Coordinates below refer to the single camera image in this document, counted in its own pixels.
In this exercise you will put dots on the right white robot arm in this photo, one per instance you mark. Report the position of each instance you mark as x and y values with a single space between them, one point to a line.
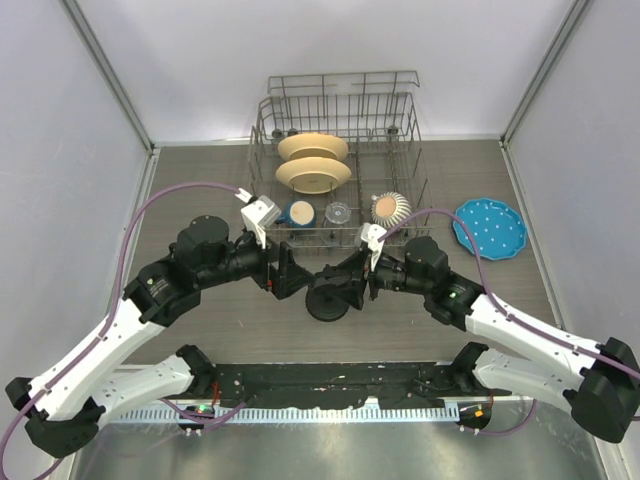
596 383

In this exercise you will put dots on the blue dotted plate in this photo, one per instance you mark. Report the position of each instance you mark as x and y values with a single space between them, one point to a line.
498 230

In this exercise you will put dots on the front beige plate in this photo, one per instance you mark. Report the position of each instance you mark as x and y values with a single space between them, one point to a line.
313 175

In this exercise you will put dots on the clear glass cup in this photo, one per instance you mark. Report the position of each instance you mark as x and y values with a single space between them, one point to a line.
337 214

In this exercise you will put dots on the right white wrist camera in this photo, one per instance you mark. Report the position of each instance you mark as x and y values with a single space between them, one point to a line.
372 235

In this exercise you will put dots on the grey wire dish rack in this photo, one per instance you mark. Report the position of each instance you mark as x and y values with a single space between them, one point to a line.
375 114

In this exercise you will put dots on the blue mug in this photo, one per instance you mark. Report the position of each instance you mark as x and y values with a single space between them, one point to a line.
299 214

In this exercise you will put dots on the rear beige plate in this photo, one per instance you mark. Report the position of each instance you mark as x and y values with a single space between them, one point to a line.
313 145

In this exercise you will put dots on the beige plate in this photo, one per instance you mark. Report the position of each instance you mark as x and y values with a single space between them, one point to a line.
313 175
313 145

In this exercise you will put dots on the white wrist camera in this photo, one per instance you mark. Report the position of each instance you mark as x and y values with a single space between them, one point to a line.
258 214
372 235

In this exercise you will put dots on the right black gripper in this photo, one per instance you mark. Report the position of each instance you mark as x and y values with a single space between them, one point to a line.
355 298

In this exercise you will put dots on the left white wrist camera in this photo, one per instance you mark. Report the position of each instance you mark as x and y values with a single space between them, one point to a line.
258 214

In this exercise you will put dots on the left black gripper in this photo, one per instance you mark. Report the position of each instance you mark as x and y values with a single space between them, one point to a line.
295 275

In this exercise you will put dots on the perforated cable tray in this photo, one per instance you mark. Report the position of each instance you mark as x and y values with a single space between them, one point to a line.
370 412

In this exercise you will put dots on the black smartphone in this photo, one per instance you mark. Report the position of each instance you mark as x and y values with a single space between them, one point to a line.
344 278

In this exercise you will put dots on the striped ceramic bowl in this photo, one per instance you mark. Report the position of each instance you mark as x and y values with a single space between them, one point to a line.
389 209

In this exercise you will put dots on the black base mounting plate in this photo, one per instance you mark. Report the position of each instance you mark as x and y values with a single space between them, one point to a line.
338 386

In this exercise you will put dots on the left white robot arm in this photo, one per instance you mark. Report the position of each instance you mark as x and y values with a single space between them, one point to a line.
66 406

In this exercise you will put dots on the black phone stand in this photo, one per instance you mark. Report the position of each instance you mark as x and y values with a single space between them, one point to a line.
324 306

